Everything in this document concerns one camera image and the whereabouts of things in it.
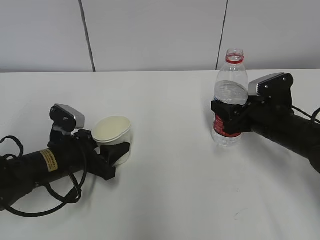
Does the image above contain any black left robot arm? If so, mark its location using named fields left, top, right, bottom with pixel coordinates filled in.
left=0, top=129, right=130, bottom=206

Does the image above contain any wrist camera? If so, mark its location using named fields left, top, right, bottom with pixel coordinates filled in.
left=49, top=103, right=85, bottom=133
left=248, top=72, right=294, bottom=108

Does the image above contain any white paper cup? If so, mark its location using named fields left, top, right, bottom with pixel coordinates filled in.
left=91, top=115, right=133, bottom=153

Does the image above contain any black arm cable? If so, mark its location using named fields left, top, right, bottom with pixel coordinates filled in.
left=0, top=135, right=88, bottom=217
left=291, top=104, right=320, bottom=125

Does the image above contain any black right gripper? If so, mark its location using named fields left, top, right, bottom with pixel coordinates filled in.
left=211, top=96, right=293, bottom=137

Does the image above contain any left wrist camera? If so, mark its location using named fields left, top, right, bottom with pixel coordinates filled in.
left=49, top=103, right=85, bottom=133

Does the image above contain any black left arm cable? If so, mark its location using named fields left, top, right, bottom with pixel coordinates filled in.
left=0, top=135, right=88, bottom=217

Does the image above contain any Nongfu Spring water bottle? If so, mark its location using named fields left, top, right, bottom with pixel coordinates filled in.
left=212, top=48, right=249, bottom=147

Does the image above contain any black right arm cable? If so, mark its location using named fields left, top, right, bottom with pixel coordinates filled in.
left=291, top=104, right=320, bottom=125

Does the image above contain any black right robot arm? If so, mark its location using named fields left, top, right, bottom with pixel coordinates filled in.
left=211, top=96, right=320, bottom=172

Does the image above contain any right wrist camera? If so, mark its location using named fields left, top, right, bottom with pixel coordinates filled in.
left=248, top=72, right=294, bottom=108

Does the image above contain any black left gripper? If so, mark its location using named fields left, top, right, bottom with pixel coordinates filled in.
left=48, top=129, right=131, bottom=180

